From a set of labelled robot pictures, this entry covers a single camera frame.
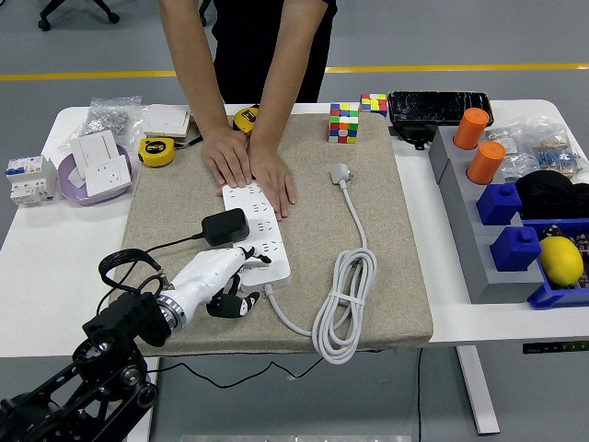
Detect white blue circuit breaker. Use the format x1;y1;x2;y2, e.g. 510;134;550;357
5;155;59;207

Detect white wall switch box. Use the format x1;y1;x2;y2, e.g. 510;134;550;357
142;104;192;139

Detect black plug adapter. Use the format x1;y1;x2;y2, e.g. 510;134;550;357
201;207;251;248

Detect person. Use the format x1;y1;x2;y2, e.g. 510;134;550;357
212;0;340;105

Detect black plastic bracket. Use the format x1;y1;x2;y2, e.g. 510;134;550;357
390;122;438;152

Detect person's left hand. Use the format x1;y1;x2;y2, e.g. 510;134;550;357
248;140;298;222

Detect white wall socket panel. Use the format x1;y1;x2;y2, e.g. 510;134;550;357
82;156;133;197

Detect black hanging table cable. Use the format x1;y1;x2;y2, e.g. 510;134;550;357
416;345;424;442

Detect clear bag of screws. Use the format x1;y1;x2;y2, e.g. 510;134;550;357
57;95;151;151

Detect blue square peg block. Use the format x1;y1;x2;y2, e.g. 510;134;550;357
489;225;543;273
476;182;524;227

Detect black cloth bundle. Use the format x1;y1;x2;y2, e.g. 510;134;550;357
514;169;589;221

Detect grey-brown fabric mat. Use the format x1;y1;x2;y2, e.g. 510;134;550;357
103;112;434;358

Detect blue plastic bin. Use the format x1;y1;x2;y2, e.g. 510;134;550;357
519;218;589;310

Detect clear bag small parts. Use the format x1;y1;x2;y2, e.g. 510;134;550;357
485;126;525;183

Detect black table control panel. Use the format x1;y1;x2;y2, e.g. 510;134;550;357
522;341;589;355

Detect white power strip cord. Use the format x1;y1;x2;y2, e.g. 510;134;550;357
262;161;378;366

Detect white switch plate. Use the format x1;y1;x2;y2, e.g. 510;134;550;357
69;130;121;180

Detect grey peg block board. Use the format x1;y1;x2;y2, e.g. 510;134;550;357
427;126;547;305

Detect thin black adapter cord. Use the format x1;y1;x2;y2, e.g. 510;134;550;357
145;233;327;390

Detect orange cylinder peg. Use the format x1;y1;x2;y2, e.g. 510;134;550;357
453;108;491;151
466;140;507;185

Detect black plastic tray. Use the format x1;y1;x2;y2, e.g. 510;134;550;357
387;90;496;128

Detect dark circuit board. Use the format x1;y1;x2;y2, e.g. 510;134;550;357
568;232;589;291

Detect yellow tape measure with strap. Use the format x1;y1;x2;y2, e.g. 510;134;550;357
137;134;203;168

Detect yellow lemon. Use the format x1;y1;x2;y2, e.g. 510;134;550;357
537;235;584;289

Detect clear bag of resistors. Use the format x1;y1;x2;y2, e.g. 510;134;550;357
524;122;589;180

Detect purple plastic bowl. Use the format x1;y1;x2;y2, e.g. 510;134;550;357
57;145;134;207

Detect large colourful puzzle cube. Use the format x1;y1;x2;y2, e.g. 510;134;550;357
327;102;361;145

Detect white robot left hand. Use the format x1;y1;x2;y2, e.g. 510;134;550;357
160;245;273;326

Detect small colourful puzzle cube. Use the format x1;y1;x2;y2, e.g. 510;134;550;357
359;93;388;119

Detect black office chair base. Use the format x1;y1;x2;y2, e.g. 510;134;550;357
38;0;121;32

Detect white power strip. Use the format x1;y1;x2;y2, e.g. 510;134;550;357
222;181;292;294

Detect person's right hand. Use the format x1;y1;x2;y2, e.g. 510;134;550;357
200;125;254;190

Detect white table leg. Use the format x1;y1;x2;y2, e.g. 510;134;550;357
455;344;502;436
126;356;160;442

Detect yellow black tape measure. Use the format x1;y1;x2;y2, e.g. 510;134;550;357
233;104;261;137

